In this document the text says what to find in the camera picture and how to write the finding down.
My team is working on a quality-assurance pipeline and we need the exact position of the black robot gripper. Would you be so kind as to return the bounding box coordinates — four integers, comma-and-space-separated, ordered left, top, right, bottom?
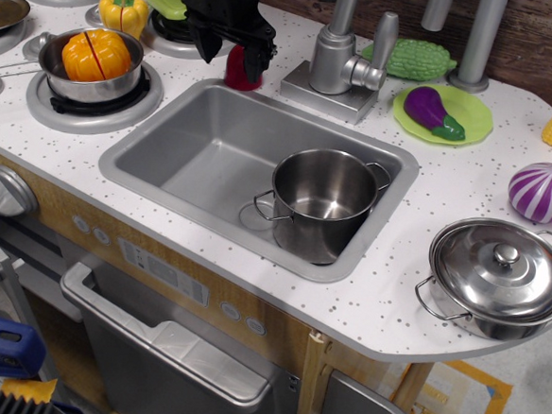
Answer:
181, 0, 277, 83

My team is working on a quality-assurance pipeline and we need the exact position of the red toy sweet potato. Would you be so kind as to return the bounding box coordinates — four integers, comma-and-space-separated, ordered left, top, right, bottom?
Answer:
224, 45, 263, 92

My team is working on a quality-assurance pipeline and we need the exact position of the grey toy sink basin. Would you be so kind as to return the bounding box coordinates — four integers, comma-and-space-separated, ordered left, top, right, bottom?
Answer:
99, 79, 419, 283

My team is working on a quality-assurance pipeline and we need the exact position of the steel pot in sink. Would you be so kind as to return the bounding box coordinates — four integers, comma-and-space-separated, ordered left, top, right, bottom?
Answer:
254, 148, 391, 266

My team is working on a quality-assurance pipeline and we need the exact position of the back right stove burner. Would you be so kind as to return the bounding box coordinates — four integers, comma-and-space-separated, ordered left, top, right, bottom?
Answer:
138, 8, 237, 62

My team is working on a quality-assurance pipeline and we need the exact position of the silver toy faucet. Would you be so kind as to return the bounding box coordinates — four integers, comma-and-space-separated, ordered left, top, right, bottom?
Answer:
280, 0, 399, 125

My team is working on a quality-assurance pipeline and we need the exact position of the yellow toy bell pepper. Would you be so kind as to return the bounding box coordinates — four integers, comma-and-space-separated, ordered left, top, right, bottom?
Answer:
97, 0, 149, 40

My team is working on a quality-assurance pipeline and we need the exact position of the orange toy pumpkin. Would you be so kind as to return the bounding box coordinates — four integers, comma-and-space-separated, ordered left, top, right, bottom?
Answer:
61, 28, 132, 82

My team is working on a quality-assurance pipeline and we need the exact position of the green toy bitter gourd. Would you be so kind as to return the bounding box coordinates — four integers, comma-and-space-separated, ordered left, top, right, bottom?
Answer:
385, 39, 457, 82

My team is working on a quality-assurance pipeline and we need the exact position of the steel saucepan on burner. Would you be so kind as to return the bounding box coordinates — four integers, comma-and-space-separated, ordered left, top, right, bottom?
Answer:
24, 27, 144, 103

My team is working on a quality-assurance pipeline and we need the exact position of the front left stove burner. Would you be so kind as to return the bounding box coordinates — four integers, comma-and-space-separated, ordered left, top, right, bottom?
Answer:
26, 63, 163, 135

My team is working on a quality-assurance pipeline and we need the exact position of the purple toy eggplant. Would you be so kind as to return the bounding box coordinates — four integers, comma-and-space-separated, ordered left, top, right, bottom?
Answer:
403, 86, 466, 142

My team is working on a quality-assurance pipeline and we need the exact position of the small silver stove knob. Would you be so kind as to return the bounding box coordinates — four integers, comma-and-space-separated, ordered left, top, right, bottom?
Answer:
22, 32, 55, 61

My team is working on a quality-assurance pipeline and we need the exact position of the steel lid at left edge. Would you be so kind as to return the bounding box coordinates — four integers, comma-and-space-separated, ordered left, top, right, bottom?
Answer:
0, 0, 30, 30

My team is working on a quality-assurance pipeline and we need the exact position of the light green plastic plate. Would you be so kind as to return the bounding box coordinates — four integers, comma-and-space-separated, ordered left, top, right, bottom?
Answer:
392, 84, 493, 145

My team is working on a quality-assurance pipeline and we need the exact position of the silver oven knob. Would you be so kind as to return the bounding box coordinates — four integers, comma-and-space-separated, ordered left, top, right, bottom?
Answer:
0, 165, 39, 217

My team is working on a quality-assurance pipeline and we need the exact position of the grey toy dishwasher door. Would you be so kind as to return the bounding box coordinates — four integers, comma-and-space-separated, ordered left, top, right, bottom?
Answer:
60, 263, 301, 414

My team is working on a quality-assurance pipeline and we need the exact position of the purple striped toy onion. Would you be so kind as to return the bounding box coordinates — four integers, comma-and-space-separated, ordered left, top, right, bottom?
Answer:
508, 163, 552, 224

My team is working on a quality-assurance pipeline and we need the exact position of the steel pan lid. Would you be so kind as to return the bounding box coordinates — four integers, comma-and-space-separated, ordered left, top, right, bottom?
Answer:
429, 218, 552, 322

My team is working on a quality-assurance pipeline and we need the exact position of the steel lidded pan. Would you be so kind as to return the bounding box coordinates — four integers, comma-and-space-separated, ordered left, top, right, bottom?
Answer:
415, 218, 552, 341

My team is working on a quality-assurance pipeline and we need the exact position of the blue clamp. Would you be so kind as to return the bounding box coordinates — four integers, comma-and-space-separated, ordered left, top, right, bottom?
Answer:
0, 318, 47, 379

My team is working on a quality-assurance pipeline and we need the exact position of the grey hanging post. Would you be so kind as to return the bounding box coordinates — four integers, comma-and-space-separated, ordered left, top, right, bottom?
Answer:
422, 0, 454, 32

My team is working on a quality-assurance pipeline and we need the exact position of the grey post with base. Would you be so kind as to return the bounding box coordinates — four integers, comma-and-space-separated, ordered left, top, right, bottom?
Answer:
448, 0, 508, 94

